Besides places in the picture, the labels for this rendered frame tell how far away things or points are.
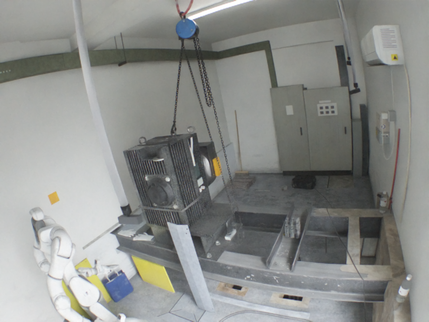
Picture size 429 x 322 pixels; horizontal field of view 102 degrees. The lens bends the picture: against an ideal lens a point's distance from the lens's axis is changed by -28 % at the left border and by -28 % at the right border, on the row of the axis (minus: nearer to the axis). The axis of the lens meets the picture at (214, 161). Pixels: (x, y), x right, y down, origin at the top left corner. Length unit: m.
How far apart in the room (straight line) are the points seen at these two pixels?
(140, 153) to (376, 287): 2.09
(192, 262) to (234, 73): 3.85
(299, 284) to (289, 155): 3.14
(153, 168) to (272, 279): 1.28
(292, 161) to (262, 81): 1.65
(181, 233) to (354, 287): 1.37
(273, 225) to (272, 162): 2.62
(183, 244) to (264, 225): 1.08
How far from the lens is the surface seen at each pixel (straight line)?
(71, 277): 1.52
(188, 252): 1.95
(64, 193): 2.57
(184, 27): 1.80
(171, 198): 1.89
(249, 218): 2.69
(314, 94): 4.36
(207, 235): 1.91
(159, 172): 1.87
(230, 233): 2.17
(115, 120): 2.94
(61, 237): 1.24
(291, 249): 1.99
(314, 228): 2.56
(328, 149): 4.55
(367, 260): 2.71
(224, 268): 2.13
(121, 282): 2.88
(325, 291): 1.99
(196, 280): 2.15
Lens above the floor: 1.96
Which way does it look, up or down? 17 degrees down
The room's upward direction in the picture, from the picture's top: 12 degrees counter-clockwise
